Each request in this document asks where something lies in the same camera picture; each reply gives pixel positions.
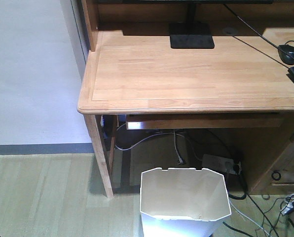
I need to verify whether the light wooden desk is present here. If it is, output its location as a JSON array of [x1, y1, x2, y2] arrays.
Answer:
[[77, 0, 294, 198]]

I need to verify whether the black computer mouse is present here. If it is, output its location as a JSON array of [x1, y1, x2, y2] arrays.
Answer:
[[278, 44, 294, 65]]

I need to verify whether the black monitor with stand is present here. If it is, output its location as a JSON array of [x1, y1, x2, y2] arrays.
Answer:
[[98, 0, 273, 49]]

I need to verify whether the white cable under desk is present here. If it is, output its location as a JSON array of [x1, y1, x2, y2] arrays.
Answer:
[[115, 122, 187, 165]]

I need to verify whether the cable clutter on floor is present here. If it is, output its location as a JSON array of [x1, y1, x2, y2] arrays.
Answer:
[[261, 193, 294, 237]]

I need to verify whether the white plastic trash bin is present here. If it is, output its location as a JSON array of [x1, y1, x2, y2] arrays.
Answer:
[[140, 168, 231, 237]]

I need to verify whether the white power strip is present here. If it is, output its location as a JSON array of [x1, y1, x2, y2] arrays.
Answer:
[[202, 154, 241, 175]]

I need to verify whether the black monitor cable on desk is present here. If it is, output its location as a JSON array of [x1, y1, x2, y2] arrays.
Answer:
[[222, 3, 294, 69]]

